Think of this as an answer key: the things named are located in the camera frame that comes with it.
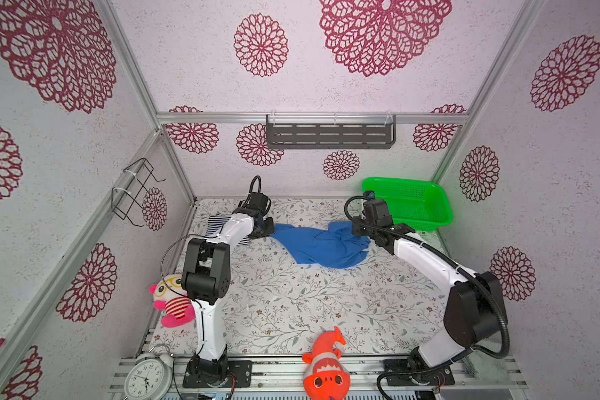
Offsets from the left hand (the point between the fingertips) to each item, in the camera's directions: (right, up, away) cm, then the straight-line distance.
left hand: (266, 234), depth 101 cm
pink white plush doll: (-29, -20, -19) cm, 40 cm away
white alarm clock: (-29, -39, -30) cm, 57 cm away
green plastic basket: (+71, +13, +18) cm, 75 cm away
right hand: (+34, +7, -12) cm, 37 cm away
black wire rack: (-39, +13, -25) cm, 48 cm away
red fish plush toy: (+21, -36, -35) cm, 54 cm away
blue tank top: (+27, -5, 0) cm, 27 cm away
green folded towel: (+69, -38, -26) cm, 83 cm away
